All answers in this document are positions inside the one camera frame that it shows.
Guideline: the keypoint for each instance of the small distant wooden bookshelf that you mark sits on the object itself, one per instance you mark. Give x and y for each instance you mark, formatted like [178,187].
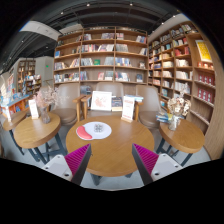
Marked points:
[30,73]

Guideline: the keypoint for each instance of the wide wooden bookshelf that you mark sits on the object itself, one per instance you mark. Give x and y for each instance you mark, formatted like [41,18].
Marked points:
[100,50]

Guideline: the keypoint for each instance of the stack of colourful books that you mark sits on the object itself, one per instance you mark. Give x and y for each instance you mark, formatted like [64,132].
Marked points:
[162,118]

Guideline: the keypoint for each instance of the glass vase with dried flowers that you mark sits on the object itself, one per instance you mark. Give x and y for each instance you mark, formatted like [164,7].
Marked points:
[173,124]
[45,116]

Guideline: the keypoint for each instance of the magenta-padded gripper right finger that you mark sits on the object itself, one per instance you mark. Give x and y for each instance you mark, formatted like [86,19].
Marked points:
[146,159]

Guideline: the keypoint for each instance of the round wooden side table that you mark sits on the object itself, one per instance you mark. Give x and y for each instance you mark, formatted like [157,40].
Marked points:
[35,130]
[13,121]
[183,136]

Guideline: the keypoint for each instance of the blue and white book stack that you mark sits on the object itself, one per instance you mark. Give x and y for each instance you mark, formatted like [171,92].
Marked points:
[138,98]

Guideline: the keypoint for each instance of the ceiling spotlights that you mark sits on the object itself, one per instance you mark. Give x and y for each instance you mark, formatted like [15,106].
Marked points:
[88,4]

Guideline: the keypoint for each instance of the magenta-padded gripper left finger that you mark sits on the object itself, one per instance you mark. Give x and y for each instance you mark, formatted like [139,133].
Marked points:
[77,159]

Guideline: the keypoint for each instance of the dark book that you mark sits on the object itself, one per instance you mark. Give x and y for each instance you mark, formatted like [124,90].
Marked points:
[117,104]

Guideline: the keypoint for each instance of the small white sign stand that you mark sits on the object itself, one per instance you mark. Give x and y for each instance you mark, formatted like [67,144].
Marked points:
[33,109]

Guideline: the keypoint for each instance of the transparent computer mouse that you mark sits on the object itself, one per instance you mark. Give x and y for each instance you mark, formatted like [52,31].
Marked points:
[98,128]

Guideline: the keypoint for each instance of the curved wooden bookshelf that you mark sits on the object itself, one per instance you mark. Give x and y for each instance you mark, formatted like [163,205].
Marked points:
[173,60]

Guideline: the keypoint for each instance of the white framed picture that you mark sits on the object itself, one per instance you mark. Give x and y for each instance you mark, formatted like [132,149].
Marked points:
[101,100]

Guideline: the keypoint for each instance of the orange book display table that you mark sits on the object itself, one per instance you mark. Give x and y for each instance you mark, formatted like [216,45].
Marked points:
[15,103]

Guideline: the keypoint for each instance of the white and red table sign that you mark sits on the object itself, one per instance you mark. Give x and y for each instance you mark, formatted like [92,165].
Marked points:
[128,108]

